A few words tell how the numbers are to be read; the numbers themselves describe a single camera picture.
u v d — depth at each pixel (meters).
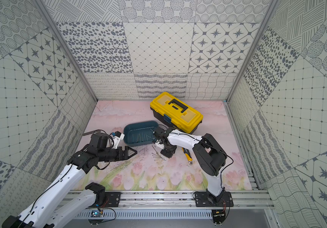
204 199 0.74
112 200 0.74
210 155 0.48
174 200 0.76
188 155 0.89
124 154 0.66
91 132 1.01
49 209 0.42
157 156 0.90
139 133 0.99
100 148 0.59
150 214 0.70
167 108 0.93
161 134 0.74
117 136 0.70
